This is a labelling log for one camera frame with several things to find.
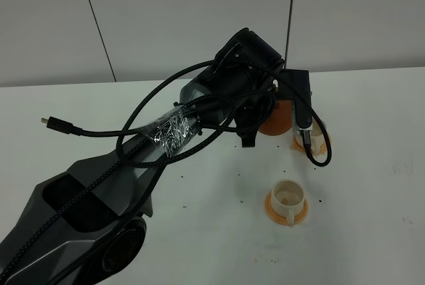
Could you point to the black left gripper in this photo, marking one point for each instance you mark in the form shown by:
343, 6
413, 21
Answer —
251, 115

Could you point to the brown clay teapot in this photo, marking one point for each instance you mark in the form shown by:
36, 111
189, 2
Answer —
280, 121

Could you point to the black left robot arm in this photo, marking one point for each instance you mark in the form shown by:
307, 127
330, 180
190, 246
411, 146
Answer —
88, 223

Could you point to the far white teacup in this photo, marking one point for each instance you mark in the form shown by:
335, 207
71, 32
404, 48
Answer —
318, 145

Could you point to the white teacup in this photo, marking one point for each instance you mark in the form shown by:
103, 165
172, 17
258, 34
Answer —
288, 200
318, 145

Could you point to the near white teacup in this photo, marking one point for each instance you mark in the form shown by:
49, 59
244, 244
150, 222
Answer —
288, 200

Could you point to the near orange cup coaster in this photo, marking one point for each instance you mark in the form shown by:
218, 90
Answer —
280, 219

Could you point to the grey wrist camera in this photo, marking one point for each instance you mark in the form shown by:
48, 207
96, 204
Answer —
301, 115

